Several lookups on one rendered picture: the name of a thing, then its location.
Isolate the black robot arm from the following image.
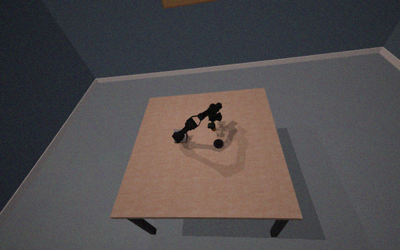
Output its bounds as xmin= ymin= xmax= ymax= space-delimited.
xmin=172 ymin=103 xmax=222 ymax=144

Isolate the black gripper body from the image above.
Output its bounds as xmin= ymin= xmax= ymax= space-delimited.
xmin=208 ymin=115 xmax=215 ymax=129

